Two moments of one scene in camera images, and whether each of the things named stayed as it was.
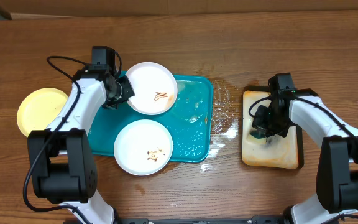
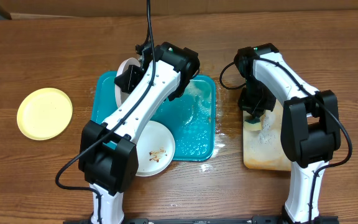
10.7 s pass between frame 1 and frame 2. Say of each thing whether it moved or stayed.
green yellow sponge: moved
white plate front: stayed
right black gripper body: moved
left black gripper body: moved
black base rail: stayed
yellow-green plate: stayed
